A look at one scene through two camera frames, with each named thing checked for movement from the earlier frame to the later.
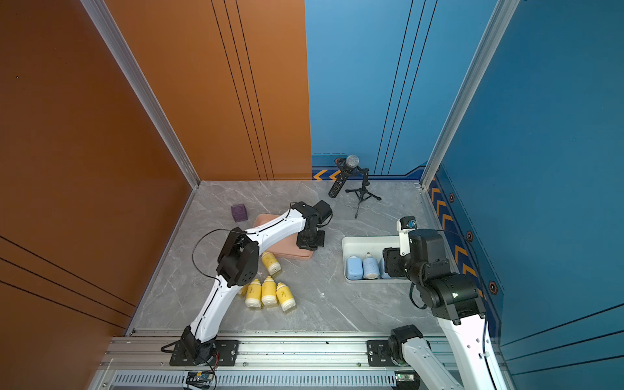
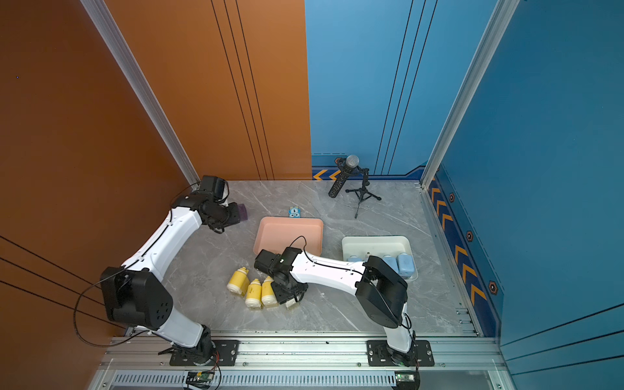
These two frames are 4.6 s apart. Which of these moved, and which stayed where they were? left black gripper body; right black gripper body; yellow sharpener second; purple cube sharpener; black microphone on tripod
Moved: left black gripper body; right black gripper body
Stayed: purple cube sharpener; yellow sharpener second; black microphone on tripod
